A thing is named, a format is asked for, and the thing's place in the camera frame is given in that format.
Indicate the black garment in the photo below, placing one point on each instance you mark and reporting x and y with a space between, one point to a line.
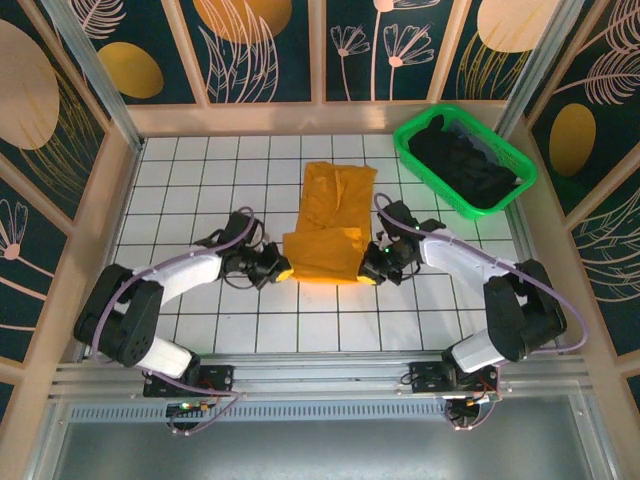
465 170

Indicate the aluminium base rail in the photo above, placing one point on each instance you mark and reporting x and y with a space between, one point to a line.
320 375

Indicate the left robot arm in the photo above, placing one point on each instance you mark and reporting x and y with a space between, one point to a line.
190 270

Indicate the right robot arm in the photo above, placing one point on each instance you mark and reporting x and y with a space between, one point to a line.
450 257

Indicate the green plastic basket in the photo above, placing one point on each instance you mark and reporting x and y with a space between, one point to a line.
435 185

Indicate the grey-blue garment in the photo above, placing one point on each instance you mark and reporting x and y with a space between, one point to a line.
480 142

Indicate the vented metal strip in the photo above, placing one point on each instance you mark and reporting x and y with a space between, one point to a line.
320 411

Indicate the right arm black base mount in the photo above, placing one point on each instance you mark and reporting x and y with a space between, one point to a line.
425 377

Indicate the aluminium corner post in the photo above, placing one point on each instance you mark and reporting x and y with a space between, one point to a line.
100 80
535 75

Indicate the orange t-shirt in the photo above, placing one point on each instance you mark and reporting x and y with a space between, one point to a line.
330 220

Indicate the grey metal sheet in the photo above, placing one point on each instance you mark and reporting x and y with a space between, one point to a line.
320 450

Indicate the small circuit board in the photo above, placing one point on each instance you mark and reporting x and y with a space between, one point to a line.
475 400
190 407

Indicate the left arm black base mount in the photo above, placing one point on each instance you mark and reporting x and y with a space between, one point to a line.
215 375

